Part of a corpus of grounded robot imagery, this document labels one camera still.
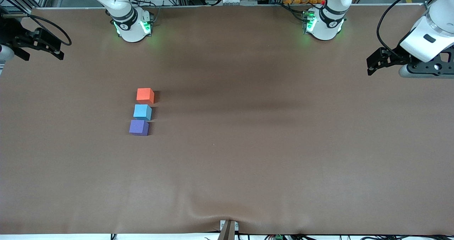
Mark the orange foam block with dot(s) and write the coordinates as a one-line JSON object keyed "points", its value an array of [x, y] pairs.
{"points": [[144, 95]]}

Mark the brown table cover sheet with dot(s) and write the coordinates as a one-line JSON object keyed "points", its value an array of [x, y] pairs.
{"points": [[227, 162]]}

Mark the brown mount post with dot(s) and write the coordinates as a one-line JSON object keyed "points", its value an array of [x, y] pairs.
{"points": [[227, 231]]}

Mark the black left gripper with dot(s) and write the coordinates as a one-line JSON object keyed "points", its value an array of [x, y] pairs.
{"points": [[393, 58]]}

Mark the blue foam block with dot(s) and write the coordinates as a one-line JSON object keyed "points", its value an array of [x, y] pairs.
{"points": [[142, 111]]}

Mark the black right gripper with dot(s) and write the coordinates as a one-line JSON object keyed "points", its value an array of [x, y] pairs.
{"points": [[11, 35]]}

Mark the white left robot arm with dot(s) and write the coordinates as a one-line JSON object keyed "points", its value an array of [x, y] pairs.
{"points": [[324, 23]]}

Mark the purple foam block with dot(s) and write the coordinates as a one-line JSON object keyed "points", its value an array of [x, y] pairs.
{"points": [[138, 127]]}

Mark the black left camera bracket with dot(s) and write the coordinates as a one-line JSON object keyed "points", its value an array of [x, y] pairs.
{"points": [[431, 66]]}

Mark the white terminal block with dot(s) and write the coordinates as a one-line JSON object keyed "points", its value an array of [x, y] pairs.
{"points": [[227, 0]]}

